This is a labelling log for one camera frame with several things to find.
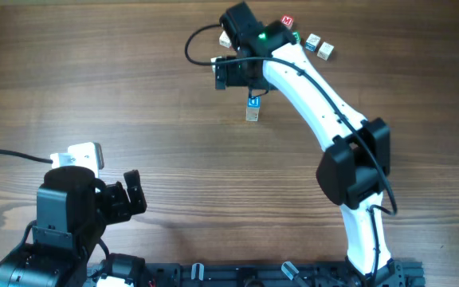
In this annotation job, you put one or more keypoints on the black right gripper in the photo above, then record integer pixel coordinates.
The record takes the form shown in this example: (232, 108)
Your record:
(229, 78)

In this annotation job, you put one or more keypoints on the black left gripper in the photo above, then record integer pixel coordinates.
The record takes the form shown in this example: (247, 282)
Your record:
(114, 193)

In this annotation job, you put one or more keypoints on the blue D block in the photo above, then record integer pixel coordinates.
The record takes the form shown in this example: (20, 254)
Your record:
(254, 102)

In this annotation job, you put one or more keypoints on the red sided plain block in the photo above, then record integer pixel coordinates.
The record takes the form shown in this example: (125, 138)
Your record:
(252, 118)

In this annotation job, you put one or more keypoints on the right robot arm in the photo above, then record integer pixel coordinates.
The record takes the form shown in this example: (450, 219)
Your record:
(356, 160)

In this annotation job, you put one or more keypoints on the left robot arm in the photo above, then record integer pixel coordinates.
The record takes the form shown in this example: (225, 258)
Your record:
(74, 208)

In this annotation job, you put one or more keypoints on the plain block upper left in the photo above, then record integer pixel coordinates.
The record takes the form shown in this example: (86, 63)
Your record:
(224, 40)

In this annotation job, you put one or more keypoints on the red M block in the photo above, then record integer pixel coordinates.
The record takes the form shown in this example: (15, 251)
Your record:
(287, 21)

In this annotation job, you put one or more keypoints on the green letter block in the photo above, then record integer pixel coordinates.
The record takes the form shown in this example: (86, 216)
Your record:
(296, 35)

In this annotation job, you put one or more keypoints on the blue picture block right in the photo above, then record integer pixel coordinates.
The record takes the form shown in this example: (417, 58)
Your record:
(311, 43)

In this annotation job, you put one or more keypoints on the plain block far right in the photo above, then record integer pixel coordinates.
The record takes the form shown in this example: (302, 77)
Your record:
(325, 51)

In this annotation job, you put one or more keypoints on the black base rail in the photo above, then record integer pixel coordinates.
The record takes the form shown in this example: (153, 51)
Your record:
(330, 273)

